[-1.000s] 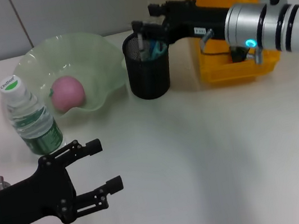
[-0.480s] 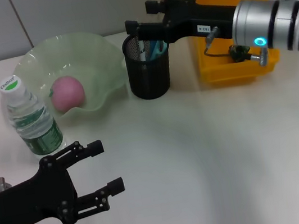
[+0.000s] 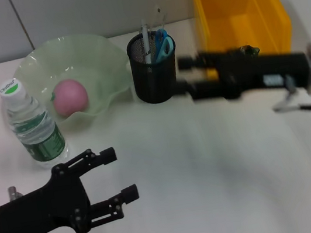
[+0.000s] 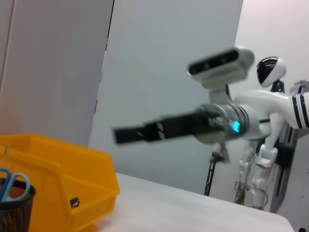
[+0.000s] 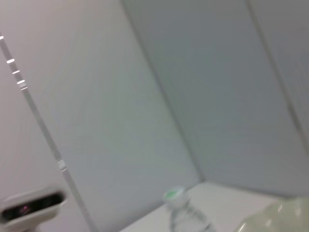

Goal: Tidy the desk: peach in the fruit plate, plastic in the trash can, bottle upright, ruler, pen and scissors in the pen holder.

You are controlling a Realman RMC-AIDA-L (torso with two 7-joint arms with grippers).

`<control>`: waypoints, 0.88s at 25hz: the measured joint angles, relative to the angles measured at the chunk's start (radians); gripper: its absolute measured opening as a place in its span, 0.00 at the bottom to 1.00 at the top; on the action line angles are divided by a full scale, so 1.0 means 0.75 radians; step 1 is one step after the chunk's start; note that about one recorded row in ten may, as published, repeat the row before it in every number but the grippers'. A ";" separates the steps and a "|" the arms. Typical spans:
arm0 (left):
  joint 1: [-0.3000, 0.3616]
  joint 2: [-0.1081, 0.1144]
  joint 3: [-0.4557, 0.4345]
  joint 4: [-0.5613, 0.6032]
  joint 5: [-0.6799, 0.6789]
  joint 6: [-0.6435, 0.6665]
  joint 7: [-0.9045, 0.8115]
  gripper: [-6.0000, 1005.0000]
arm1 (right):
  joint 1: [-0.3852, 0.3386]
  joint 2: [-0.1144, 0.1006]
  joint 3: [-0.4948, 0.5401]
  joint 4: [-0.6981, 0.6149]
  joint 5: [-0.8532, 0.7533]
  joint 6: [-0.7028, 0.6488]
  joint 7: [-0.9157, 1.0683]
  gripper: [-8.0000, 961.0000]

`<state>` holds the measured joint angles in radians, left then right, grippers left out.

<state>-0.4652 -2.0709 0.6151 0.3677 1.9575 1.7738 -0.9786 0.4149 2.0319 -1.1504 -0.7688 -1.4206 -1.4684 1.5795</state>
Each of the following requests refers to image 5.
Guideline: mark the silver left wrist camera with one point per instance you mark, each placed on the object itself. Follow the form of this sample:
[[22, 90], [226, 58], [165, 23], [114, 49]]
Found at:
[[31, 207]]

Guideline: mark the green label water bottle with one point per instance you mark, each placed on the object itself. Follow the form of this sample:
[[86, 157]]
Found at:
[[183, 210]]

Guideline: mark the pale green glass fruit plate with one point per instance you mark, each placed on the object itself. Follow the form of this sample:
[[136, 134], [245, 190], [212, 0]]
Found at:
[[277, 217]]

